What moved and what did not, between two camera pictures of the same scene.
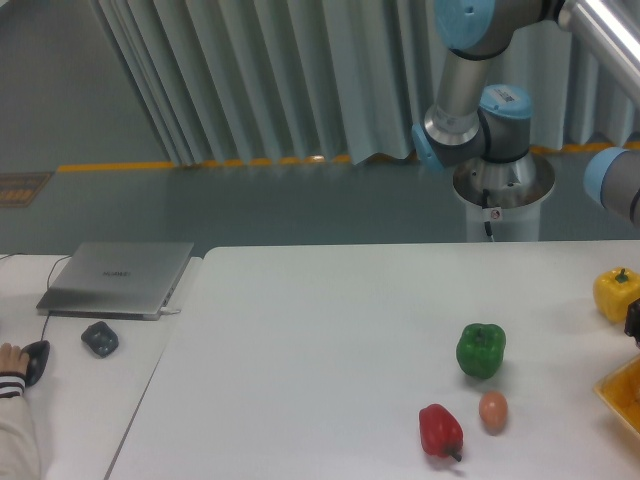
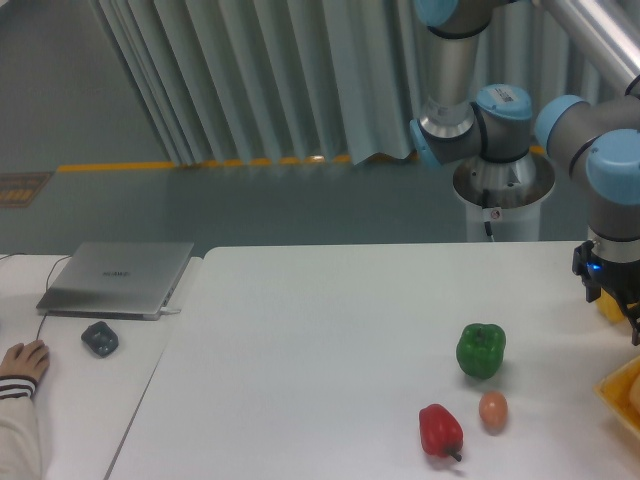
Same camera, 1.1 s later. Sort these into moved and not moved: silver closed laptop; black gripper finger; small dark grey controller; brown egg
Moved: black gripper finger
Not moved: brown egg; silver closed laptop; small dark grey controller
